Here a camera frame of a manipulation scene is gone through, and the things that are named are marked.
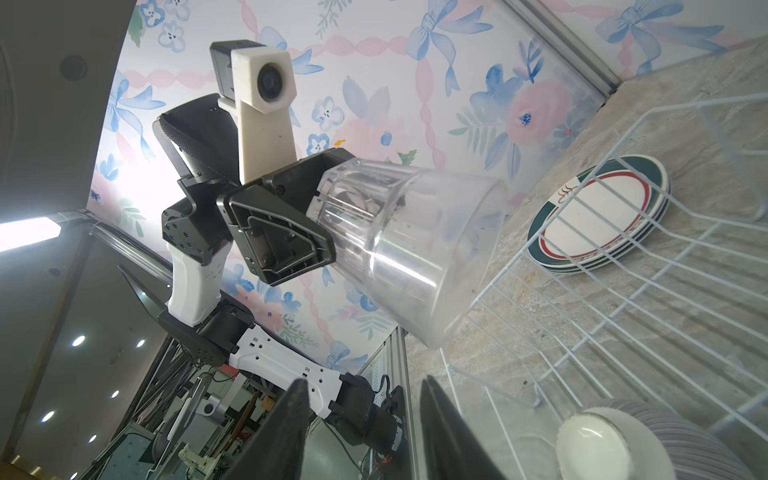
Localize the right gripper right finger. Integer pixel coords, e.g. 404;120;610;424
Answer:
419;375;504;480

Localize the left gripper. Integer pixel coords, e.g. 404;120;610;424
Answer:
152;94;353;286

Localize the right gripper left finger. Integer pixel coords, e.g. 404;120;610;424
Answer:
236;379;312;479

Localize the clear glass cup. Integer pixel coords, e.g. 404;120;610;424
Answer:
307;159;509;349

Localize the white plate green red rim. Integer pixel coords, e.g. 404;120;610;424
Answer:
527;155;671;273

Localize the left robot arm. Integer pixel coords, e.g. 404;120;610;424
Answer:
129;94;406;457

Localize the striped ceramic bowl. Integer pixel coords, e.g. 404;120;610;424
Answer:
555;399;755;479

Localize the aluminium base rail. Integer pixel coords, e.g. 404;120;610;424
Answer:
361;327;425;479

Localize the white wire dish rack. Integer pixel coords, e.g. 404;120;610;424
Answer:
438;93;767;479

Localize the left aluminium corner post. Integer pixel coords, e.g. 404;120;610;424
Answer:
504;0;621;98

